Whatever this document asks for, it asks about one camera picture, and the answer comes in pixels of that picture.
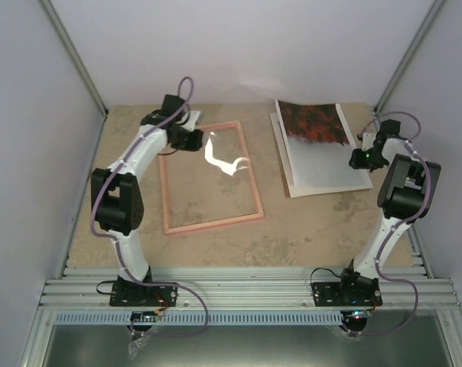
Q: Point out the aluminium rail platform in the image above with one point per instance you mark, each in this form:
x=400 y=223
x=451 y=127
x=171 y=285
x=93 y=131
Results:
x=247 y=288

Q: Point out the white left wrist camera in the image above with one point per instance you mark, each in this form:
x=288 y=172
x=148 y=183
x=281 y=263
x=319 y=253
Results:
x=190 y=120

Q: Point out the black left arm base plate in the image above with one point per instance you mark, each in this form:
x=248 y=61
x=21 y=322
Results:
x=128 y=294

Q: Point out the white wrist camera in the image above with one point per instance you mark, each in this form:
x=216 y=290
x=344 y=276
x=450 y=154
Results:
x=367 y=140
x=190 y=120

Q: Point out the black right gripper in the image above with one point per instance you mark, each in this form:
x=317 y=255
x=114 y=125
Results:
x=359 y=164

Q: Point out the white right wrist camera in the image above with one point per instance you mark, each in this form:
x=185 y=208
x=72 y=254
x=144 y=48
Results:
x=367 y=140

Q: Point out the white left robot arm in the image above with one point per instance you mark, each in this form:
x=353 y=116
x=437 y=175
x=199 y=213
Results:
x=117 y=208

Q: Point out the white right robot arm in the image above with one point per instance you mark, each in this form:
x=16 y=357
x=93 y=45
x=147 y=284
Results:
x=405 y=195

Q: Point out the pink wooden picture frame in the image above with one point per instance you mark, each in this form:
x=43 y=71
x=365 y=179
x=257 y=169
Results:
x=168 y=199

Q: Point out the white mat board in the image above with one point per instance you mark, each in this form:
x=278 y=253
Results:
x=320 y=168

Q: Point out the brown cardboard backing board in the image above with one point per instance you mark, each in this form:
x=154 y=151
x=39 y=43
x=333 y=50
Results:
x=282 y=153

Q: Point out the clear glass pane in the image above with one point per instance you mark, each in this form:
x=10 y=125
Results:
x=223 y=160

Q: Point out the red forest photo print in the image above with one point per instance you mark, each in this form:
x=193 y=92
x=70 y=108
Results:
x=311 y=123

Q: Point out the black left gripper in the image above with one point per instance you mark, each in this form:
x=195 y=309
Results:
x=196 y=144

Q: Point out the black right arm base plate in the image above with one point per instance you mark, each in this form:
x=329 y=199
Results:
x=347 y=294

